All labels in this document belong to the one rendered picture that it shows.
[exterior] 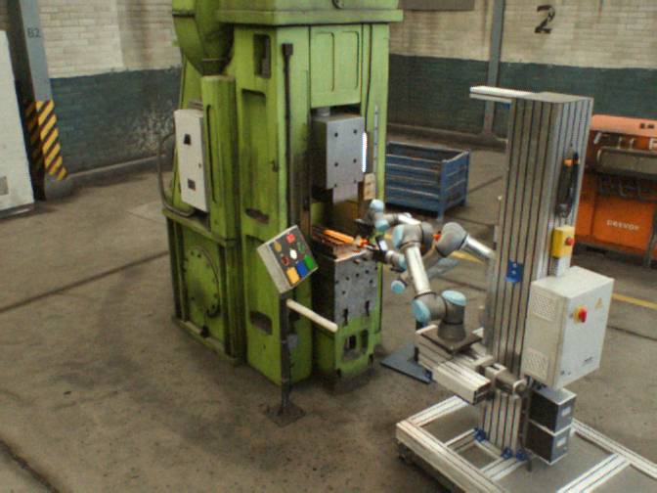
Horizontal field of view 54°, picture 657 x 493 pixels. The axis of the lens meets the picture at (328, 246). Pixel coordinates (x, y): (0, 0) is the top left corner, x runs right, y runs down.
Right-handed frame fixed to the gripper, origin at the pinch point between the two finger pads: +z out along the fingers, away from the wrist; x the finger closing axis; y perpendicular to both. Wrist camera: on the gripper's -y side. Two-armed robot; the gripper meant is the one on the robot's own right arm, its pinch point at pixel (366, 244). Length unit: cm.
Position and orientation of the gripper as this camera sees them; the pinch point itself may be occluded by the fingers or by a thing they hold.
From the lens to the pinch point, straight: 398.6
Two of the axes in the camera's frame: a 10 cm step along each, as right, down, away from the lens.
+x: 7.6, -2.4, 6.0
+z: -6.4, -2.6, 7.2
